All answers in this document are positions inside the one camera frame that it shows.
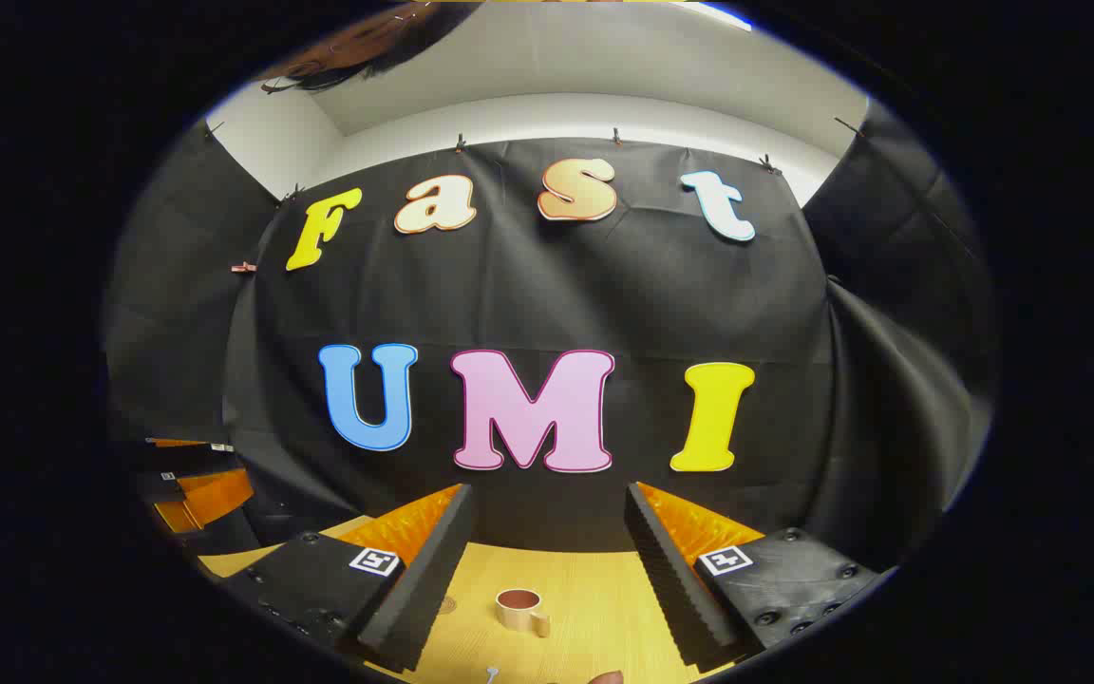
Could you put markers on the black backdrop cloth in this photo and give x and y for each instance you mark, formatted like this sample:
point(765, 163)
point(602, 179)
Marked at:
point(604, 304)

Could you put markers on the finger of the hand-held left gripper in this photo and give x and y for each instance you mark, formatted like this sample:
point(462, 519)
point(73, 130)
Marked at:
point(188, 456)
point(215, 499)

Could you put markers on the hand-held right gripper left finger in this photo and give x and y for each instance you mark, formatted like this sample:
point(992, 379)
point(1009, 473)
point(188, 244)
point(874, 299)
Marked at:
point(433, 570)

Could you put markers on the round cork coaster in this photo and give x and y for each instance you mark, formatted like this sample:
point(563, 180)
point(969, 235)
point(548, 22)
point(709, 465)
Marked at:
point(447, 604)

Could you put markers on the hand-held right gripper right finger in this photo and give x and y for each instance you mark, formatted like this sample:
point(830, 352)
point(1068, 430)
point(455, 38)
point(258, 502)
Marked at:
point(670, 570)

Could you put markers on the light wooden desktop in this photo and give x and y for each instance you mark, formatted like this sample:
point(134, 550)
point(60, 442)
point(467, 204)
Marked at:
point(585, 589)

